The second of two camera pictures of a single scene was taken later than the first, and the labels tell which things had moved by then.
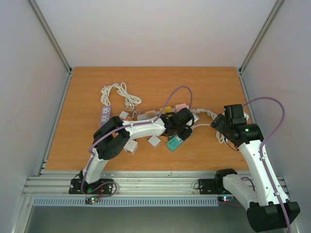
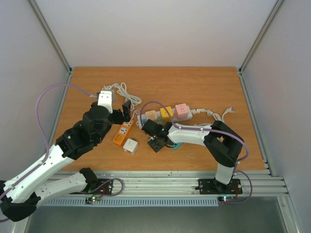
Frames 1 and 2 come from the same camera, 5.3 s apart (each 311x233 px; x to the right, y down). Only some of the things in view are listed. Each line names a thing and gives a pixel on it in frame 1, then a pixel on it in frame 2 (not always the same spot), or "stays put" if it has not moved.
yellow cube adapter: (167, 109) stays put
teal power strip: (174, 143) stays put
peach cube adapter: (150, 114) stays put
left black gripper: (184, 137) → (120, 119)
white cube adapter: (131, 146) stays put
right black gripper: (219, 120) → (155, 142)
